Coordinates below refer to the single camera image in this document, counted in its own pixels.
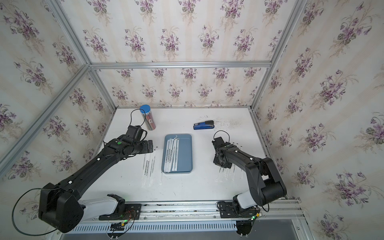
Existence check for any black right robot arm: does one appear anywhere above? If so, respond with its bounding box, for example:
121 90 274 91
212 137 287 209

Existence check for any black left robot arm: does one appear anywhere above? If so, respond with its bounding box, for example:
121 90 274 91
38 135 154 233

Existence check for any blue storage tray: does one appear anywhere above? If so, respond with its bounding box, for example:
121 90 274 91
162 134 193 174

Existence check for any clear tube of coloured pencils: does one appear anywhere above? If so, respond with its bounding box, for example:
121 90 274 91
140 105 156 131

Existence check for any blue stapler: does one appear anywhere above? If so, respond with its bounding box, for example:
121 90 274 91
193 120 215 130

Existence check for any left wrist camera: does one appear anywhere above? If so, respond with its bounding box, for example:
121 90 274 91
126 125 148 142

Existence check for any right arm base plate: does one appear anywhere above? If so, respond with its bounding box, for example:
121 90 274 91
217 201 260 220

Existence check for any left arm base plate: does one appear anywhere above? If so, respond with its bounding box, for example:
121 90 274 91
98 204 142 221

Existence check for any aluminium mounting rail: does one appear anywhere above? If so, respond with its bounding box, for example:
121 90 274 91
70 199 305 229

